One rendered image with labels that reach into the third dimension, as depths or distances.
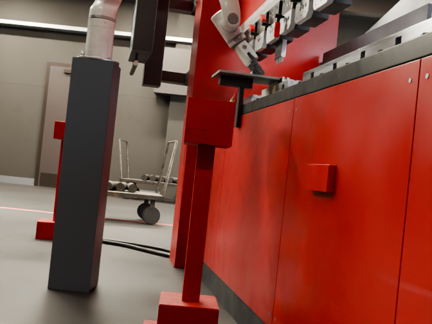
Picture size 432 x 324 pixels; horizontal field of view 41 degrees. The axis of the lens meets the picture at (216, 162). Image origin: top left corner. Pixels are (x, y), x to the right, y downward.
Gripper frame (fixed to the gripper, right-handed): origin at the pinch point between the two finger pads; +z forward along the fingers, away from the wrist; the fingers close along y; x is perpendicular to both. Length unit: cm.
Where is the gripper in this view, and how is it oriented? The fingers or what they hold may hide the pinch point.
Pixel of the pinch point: (258, 72)
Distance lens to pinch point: 257.6
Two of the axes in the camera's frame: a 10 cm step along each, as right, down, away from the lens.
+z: 5.6, 8.2, 0.7
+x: -8.2, 5.7, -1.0
